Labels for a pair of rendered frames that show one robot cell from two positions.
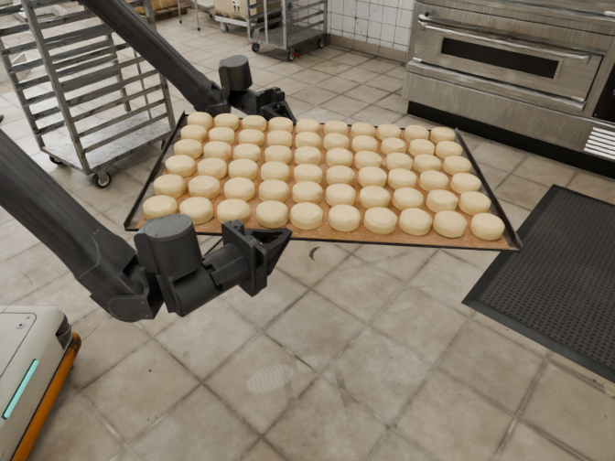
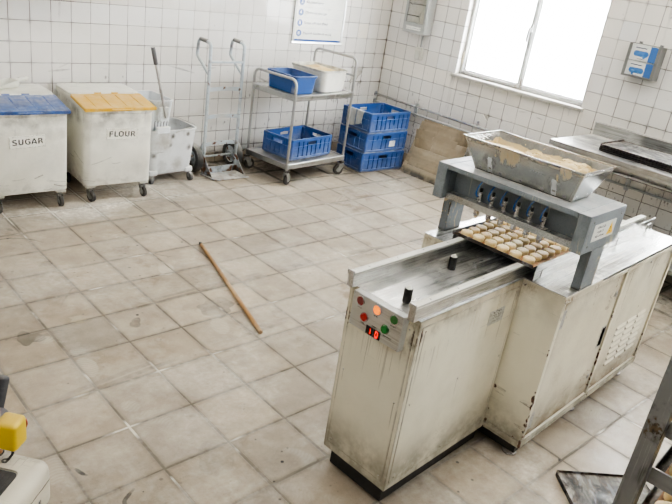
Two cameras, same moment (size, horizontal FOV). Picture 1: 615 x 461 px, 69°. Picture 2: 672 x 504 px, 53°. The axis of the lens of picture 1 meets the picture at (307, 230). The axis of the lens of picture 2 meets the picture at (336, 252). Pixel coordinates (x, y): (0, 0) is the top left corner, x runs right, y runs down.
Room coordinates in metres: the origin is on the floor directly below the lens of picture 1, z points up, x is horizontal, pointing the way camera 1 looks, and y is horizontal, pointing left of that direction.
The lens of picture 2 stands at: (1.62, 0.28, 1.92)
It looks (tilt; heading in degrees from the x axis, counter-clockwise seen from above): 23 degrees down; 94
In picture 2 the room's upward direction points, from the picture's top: 9 degrees clockwise
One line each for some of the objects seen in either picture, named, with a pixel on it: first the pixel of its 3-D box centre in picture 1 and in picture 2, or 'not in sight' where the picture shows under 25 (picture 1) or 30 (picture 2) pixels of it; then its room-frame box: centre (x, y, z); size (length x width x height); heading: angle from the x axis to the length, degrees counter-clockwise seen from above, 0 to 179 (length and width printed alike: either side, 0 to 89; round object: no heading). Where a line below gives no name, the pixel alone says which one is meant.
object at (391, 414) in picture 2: not in sight; (422, 364); (1.89, 2.70, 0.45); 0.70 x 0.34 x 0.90; 52
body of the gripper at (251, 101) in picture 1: (261, 108); not in sight; (0.98, 0.11, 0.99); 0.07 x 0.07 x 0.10; 45
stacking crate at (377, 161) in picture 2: not in sight; (369, 155); (1.35, 7.15, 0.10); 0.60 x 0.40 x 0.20; 47
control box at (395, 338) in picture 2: not in sight; (378, 319); (1.67, 2.41, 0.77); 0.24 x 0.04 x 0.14; 142
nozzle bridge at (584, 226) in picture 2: not in sight; (519, 219); (2.20, 3.10, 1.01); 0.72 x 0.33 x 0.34; 142
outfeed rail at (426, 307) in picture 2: not in sight; (553, 255); (2.38, 3.10, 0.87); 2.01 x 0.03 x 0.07; 52
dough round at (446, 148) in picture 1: (448, 150); not in sight; (0.80, -0.29, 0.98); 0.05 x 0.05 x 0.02
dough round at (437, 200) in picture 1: (441, 201); not in sight; (0.62, -0.23, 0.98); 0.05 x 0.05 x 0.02
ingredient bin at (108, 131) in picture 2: not in sight; (104, 141); (-0.60, 5.14, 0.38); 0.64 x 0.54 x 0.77; 137
